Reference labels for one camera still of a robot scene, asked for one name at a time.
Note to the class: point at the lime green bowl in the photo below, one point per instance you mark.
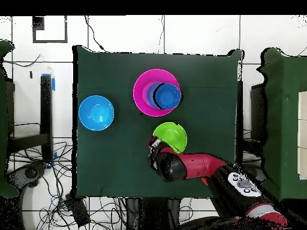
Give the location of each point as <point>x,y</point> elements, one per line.
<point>172,136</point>

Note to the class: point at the dark blue bowl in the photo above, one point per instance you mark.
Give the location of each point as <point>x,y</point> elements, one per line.
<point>168,97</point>

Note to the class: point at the large pink bowl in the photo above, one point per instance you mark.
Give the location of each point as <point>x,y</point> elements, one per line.
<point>140,95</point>

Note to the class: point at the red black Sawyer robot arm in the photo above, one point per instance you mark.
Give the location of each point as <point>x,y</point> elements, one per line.
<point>199,165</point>

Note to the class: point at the dark green tablecloth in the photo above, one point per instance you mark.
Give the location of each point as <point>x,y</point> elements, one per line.
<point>108,167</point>

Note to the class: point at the large light blue bowl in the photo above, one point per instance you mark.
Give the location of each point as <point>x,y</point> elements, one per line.
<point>96,112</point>

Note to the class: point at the black power brick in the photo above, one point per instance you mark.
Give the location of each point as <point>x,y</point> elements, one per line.
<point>78,210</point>

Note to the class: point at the black stand with blue tape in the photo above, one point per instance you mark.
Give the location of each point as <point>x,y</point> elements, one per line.
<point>46,107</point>

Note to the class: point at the green cloth covered side table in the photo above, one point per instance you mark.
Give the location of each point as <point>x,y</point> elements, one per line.
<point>283,119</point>
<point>3,119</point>

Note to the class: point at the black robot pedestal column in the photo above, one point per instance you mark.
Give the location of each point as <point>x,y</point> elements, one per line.
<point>153,213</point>

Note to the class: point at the black pedestal foot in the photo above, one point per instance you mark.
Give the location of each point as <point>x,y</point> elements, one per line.
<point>256,173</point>
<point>26,173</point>

